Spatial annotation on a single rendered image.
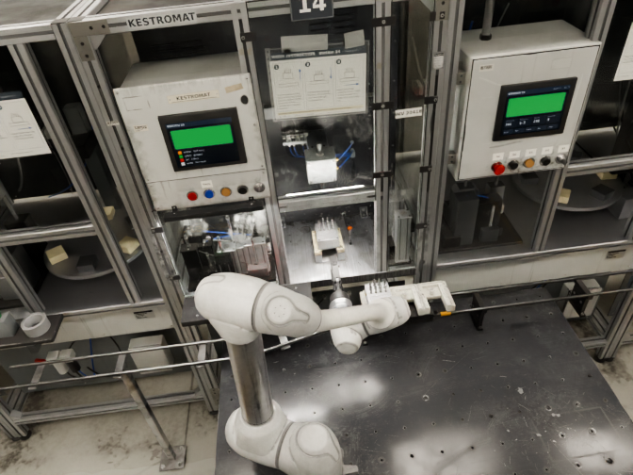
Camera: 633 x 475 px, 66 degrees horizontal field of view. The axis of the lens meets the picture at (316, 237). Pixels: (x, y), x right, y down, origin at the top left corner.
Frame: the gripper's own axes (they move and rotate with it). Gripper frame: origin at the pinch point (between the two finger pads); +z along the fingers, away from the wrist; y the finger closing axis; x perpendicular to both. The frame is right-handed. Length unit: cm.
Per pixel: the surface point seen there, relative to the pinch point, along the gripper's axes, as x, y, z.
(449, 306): -44.1, -12.7, -17.1
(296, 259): 15.5, -9.6, 18.4
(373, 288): -15.0, -7.6, -7.1
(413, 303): -31.2, -16.3, -9.6
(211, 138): 37, 64, 0
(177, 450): 88, -99, -16
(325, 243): 1.9, 0.4, 15.4
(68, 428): 151, -101, 5
